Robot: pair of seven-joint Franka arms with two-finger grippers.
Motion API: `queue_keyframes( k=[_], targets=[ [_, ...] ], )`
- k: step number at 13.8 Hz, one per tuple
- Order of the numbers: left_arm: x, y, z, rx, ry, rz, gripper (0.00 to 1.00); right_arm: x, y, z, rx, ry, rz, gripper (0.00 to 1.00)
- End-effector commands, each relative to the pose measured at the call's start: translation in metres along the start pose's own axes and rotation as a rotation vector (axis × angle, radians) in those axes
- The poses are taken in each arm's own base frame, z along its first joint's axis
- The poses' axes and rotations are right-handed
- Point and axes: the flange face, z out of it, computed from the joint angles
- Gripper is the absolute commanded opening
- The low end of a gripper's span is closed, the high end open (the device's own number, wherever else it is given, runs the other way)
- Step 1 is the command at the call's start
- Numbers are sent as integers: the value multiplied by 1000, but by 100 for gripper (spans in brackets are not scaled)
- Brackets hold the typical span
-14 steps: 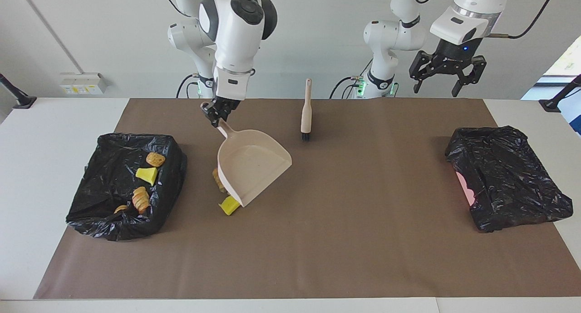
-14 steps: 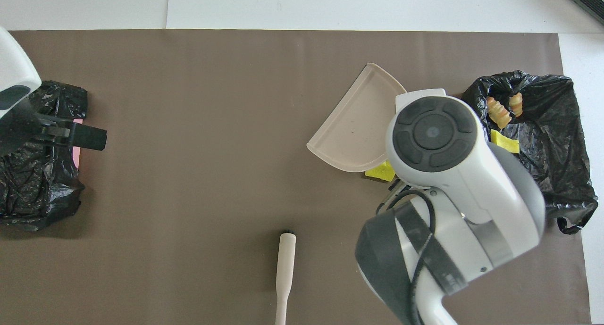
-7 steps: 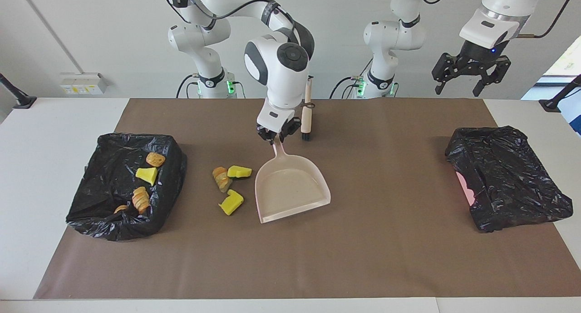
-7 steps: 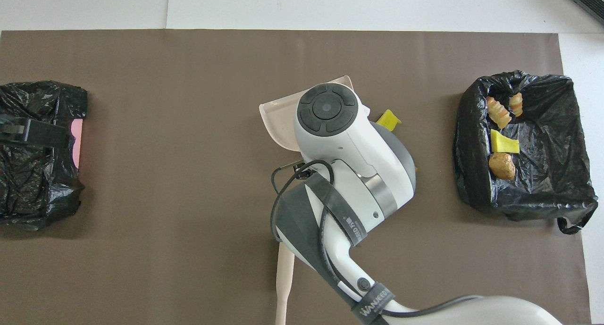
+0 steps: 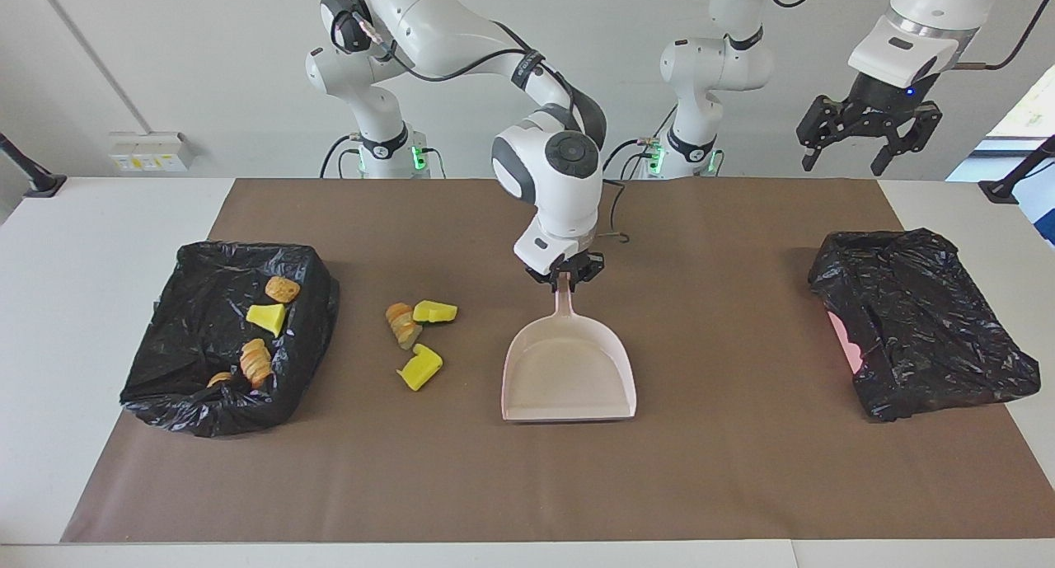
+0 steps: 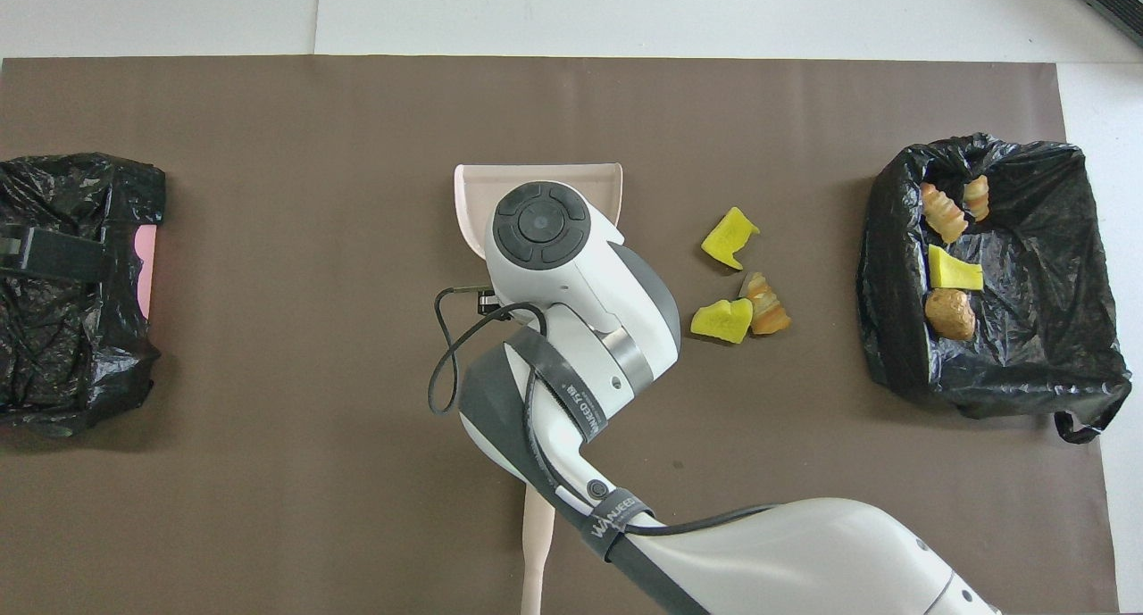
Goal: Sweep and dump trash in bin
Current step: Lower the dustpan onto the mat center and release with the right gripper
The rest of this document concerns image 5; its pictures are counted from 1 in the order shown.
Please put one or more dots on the crumpled black trash bag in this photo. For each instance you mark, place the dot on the crumpled black trash bag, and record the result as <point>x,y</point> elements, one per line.
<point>915,321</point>

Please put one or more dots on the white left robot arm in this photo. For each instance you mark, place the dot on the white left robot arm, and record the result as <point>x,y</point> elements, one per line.
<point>717,57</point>

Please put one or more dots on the white wall socket box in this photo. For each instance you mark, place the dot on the white wall socket box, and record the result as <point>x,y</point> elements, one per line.
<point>148,150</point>

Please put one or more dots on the brown paper table mat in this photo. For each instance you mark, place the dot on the brown paper table mat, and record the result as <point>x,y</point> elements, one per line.
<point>700,469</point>

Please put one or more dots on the yellow green sponge piece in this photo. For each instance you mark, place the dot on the yellow green sponge piece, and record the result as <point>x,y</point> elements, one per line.
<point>419,368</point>
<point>434,311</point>
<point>266,317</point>

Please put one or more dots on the small bread piece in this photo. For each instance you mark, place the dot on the small bread piece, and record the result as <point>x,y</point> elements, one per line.
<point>218,378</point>

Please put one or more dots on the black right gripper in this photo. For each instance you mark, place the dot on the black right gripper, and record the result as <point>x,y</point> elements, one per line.
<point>581,263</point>

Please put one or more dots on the pale pink plastic dustpan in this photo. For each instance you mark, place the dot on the pale pink plastic dustpan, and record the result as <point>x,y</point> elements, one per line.
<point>569,370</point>

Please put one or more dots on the round brown bread roll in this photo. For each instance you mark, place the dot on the round brown bread roll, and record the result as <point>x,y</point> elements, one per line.
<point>282,289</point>

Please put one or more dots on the open black trash bag bin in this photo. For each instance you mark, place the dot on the open black trash bag bin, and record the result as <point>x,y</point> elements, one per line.
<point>206,329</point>

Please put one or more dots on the pink bin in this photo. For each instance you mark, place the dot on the pink bin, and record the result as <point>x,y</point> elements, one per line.
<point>842,337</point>

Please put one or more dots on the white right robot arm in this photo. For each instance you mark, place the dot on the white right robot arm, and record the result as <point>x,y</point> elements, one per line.
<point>560,197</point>

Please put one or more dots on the sliced bread piece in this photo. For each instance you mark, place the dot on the sliced bread piece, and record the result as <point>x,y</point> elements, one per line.
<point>256,363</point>
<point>402,325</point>

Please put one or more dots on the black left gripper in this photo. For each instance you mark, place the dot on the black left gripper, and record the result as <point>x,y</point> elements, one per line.
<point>882,102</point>

